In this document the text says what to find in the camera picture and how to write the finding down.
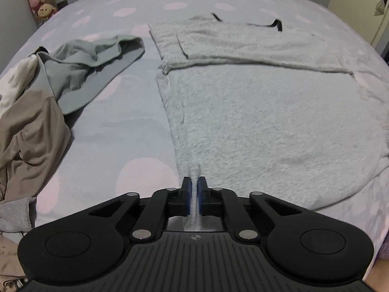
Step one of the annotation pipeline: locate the light grey long-sleeve sweater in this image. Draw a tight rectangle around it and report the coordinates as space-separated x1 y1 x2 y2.
150 15 388 233

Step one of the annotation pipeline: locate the taupe brown garment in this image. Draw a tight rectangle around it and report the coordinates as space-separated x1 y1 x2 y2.
1 90 71 203

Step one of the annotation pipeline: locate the grey-green garment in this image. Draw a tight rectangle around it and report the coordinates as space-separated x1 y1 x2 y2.
30 35 145 115

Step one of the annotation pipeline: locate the white crumpled garment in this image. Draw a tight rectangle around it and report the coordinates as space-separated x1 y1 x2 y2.
0 54 38 115

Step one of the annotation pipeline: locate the black garment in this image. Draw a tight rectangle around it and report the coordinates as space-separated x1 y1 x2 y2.
34 46 49 55

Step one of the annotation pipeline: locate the cream door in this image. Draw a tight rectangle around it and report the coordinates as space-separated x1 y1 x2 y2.
328 0 388 47

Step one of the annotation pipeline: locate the door handle with pouch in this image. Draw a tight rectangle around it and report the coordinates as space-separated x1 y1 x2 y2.
374 0 388 16

